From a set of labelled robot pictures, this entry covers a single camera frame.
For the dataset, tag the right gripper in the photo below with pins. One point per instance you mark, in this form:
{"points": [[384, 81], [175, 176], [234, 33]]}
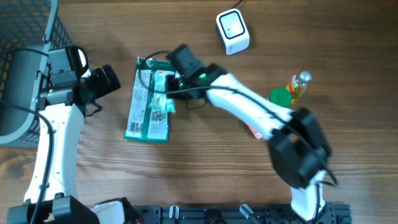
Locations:
{"points": [[170, 92]]}

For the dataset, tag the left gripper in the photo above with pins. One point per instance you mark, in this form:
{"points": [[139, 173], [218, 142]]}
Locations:
{"points": [[104, 86]]}

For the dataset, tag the light teal wipes packet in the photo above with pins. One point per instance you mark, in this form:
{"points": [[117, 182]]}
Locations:
{"points": [[159, 99]]}

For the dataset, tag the green white plastic package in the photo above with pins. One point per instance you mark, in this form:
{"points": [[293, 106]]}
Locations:
{"points": [[144, 123]]}

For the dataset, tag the red Nescafe coffee stick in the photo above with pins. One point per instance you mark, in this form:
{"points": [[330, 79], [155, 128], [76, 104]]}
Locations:
{"points": [[256, 134]]}

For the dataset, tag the green lid white jar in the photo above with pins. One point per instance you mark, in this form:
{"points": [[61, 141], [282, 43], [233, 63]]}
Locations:
{"points": [[280, 97]]}

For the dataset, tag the yellow dish soap bottle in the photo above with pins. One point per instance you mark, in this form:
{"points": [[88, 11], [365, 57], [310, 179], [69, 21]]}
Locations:
{"points": [[298, 85]]}

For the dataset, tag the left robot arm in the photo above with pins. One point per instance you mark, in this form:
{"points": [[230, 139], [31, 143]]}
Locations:
{"points": [[65, 92]]}

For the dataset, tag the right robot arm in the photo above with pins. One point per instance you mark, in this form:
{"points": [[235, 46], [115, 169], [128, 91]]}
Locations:
{"points": [[298, 148]]}

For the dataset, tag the white barcode scanner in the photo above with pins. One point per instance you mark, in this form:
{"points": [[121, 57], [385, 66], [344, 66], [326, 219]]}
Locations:
{"points": [[232, 31]]}

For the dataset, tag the dark grey plastic basket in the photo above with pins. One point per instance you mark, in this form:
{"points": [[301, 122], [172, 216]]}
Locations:
{"points": [[29, 29]]}

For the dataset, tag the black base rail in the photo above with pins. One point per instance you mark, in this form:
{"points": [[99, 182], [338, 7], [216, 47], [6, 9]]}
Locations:
{"points": [[278, 214]]}

